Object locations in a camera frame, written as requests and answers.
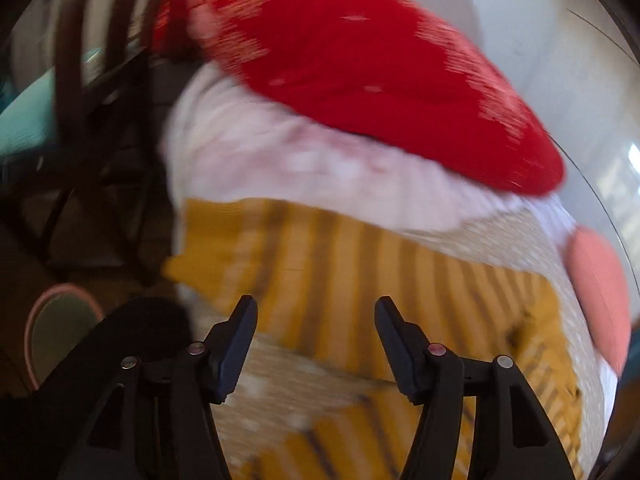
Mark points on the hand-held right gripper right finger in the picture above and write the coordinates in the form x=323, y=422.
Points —
x=397, y=355

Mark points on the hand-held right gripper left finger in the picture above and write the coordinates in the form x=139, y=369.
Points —
x=235, y=355

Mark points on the yellow striped shirt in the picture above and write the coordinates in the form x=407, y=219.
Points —
x=350, y=260

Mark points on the beige dotted blanket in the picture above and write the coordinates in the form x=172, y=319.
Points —
x=280, y=375

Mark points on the pink rimmed round bowl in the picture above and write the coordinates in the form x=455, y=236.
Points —
x=60, y=320

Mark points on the coral ribbed pillow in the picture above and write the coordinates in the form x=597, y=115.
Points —
x=595, y=290

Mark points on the red patterned pillow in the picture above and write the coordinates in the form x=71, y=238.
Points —
x=350, y=60

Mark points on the teal cloth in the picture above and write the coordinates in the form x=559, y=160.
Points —
x=25, y=120

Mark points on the dark wooden chair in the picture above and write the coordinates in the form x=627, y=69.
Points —
x=67, y=85

